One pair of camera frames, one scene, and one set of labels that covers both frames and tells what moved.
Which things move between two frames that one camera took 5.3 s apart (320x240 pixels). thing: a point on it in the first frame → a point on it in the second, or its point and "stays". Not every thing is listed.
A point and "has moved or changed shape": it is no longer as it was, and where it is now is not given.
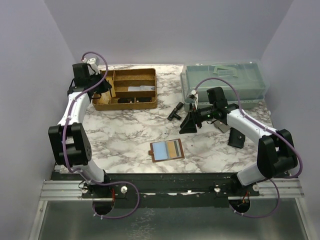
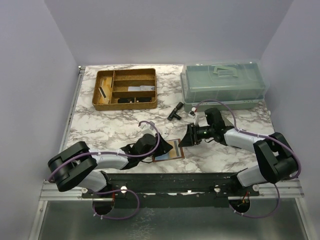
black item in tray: [132, 99] stays
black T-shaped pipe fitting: [174, 114] stays
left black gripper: [105, 87] → [163, 146]
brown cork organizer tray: [131, 89] stays
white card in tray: [141, 88] stays
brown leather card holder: [165, 150] stays
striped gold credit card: [110, 81] has moved or changed shape
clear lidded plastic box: [244, 83] stays
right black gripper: [189, 124] → [191, 137]
